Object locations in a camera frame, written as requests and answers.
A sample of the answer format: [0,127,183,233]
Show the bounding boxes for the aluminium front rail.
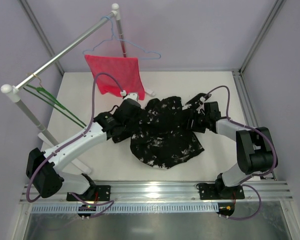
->
[19,180,293,203]

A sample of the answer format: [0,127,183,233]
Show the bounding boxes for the aluminium side rail frame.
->
[231,69,291,191]

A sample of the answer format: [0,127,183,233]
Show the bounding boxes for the red cloth towel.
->
[84,54,146,101]

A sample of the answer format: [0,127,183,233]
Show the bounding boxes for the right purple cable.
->
[204,85,277,221]

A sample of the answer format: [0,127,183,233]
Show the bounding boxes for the silver white clothes rack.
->
[0,2,156,176]

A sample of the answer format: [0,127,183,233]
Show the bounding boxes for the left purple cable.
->
[26,72,126,221]

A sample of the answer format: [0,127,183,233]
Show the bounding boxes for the blue wire hanger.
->
[82,15,162,61]

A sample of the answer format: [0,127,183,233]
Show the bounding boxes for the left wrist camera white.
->
[125,92,141,102]

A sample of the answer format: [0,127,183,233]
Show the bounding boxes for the perforated cable duct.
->
[31,202,219,214]

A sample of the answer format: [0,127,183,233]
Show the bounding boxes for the green plastic hanger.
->
[23,84,87,128]

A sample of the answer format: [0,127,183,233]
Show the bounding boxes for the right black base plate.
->
[196,183,245,200]

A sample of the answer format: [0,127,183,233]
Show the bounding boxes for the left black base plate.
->
[77,185,111,202]

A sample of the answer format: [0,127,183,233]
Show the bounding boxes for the purple cable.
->
[26,72,126,221]
[204,85,277,221]

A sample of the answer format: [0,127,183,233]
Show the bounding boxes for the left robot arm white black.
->
[26,94,141,201]

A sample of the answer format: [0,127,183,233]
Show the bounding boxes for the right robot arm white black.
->
[187,101,278,200]

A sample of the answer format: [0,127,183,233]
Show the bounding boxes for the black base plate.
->
[196,183,245,200]
[77,185,111,202]

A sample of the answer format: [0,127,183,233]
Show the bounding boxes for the black white tie-dye trousers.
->
[126,92,211,171]

